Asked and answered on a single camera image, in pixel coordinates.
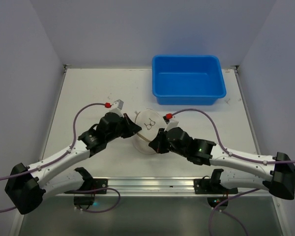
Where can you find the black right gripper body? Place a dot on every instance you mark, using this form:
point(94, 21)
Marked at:
point(161, 140)

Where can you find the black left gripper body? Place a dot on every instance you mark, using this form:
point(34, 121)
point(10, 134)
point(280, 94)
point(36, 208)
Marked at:
point(127, 124)

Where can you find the white mesh laundry bag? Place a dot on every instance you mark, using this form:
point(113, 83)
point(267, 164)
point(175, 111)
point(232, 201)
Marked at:
point(150, 122)

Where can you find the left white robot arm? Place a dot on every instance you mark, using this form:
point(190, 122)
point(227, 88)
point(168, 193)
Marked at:
point(28, 186)

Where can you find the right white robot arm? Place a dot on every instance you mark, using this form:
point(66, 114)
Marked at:
point(276, 174)

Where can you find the blue plastic bin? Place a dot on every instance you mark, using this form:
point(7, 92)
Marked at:
point(187, 79)

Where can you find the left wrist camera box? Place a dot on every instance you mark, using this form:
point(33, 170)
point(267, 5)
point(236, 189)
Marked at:
point(115, 107)

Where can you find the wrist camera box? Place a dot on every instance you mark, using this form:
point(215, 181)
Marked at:
point(170, 121)
point(115, 107)

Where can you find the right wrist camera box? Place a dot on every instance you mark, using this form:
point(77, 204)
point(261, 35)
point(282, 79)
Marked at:
point(170, 121)

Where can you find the aluminium front rail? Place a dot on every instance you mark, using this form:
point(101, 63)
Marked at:
point(147, 184)

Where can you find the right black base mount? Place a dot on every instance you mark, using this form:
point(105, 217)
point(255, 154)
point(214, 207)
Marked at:
point(218, 193)

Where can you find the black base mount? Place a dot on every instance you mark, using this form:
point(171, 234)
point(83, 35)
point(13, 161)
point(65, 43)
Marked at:
point(88, 200)
point(218, 193)

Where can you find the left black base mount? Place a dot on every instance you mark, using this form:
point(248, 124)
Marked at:
point(88, 200)

